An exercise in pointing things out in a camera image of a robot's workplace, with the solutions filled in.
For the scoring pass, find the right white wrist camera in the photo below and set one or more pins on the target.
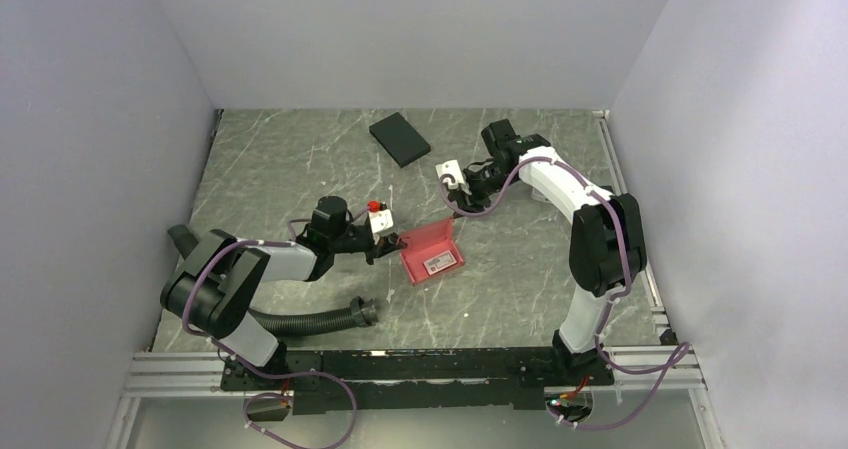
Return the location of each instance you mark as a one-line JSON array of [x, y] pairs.
[[450, 174]]

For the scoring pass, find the aluminium frame rail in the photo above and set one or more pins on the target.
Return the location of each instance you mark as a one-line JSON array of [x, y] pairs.
[[172, 396]]

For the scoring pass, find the red paper box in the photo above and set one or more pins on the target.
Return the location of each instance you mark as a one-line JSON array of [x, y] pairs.
[[425, 242]]

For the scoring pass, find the clear plastic case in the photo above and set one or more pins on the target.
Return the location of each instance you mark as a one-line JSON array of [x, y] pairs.
[[539, 197]]

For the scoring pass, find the small red white box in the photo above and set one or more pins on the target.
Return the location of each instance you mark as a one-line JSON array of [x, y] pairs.
[[440, 262]]

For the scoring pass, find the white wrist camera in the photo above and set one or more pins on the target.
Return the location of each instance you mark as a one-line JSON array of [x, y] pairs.
[[380, 218], [450, 174]]

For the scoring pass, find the black flat box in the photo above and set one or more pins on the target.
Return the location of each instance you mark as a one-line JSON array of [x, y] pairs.
[[402, 142]]

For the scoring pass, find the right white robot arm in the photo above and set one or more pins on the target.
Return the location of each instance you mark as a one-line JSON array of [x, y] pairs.
[[607, 245]]

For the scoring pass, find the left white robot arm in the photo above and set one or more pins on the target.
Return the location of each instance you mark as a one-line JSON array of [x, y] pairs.
[[213, 288]]

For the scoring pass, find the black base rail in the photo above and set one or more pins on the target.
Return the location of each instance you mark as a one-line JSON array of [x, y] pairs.
[[329, 380]]

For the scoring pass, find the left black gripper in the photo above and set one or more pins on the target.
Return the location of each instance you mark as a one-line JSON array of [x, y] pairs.
[[393, 243]]

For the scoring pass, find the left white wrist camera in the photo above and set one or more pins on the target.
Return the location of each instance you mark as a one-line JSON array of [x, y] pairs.
[[380, 218]]

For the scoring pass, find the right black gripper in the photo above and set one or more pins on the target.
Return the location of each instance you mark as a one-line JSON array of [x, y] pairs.
[[475, 200]]

